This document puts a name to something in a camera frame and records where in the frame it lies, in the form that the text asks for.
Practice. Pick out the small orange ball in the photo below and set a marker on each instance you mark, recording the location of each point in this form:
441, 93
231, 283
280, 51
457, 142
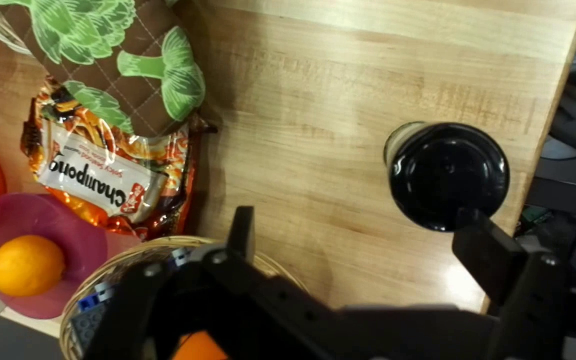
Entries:
31, 266

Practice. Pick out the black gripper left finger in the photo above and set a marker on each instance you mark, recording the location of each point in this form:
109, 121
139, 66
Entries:
240, 232

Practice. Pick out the brown green oven mitt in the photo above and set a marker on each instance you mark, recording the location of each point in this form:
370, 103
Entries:
127, 60

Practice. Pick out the orange basketball toy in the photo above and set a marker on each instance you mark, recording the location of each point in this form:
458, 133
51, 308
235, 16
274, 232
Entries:
199, 347

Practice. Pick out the wicker basket with toys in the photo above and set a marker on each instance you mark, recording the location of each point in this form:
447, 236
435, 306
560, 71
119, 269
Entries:
161, 242

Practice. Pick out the blue grey lego toy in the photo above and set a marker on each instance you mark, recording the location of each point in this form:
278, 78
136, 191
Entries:
90, 301

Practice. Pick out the dark spray bottle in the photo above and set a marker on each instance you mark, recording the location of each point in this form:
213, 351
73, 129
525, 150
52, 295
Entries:
438, 169

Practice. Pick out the pink plastic plate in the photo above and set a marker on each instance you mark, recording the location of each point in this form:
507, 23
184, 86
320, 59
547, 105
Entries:
83, 244

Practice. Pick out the orange noodle packet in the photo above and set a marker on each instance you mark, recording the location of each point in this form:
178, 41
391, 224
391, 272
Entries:
107, 174

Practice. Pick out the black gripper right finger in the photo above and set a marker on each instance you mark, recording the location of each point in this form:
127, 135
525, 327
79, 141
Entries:
491, 257

